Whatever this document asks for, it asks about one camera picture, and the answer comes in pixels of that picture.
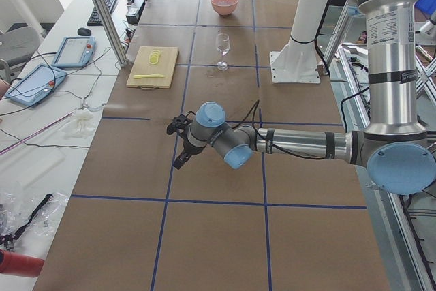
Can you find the red cylinder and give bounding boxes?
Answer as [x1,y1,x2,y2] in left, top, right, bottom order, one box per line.
[0,250,44,277]

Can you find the grey office chair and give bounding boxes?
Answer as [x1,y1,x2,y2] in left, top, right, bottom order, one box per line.
[1,27,41,83]

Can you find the pink bowl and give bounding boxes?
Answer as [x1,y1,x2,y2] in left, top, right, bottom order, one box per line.
[211,0,239,16]

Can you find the teach pendant near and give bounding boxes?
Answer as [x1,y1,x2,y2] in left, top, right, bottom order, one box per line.
[5,64,67,106]

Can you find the teach pendant far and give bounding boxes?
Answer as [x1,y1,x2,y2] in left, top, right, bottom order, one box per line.
[52,36,96,69]

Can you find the teach pendant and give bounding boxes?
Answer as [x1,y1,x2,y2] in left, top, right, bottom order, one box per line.
[5,64,67,106]
[52,36,96,69]

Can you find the black power box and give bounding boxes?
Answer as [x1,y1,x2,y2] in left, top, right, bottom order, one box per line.
[126,0,145,25]

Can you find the aluminium frame post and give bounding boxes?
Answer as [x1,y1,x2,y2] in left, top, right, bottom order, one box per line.
[92,0,128,67]

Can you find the clear plastic bag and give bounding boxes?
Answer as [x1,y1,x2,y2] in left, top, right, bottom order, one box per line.
[1,185,69,239]

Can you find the yellow plastic knife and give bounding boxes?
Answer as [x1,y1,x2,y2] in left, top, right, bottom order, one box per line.
[133,74,166,79]

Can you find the pile of ice cubes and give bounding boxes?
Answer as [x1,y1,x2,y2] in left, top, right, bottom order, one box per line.
[216,0,233,7]

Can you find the bamboo cutting board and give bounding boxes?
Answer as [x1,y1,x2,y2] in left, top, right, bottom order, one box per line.
[126,46,178,89]

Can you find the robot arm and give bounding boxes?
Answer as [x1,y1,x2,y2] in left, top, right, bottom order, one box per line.
[166,0,435,195]

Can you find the white crumpled cloth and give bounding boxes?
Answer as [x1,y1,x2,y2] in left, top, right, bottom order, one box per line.
[61,108,96,138]

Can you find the black computer mouse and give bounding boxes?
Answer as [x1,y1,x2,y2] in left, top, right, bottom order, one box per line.
[77,27,92,36]

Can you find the black keyboard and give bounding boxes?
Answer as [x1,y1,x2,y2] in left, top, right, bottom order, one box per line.
[86,0,119,27]

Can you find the black strap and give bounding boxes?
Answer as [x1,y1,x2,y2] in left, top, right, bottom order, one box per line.
[0,193,54,247]

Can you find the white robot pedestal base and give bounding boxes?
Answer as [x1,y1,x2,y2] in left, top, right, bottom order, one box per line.
[270,0,328,84]

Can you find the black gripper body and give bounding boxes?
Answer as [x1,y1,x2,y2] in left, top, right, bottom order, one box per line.
[179,140,204,164]

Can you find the clear wine glass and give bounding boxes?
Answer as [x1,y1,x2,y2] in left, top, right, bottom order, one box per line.
[215,33,230,71]

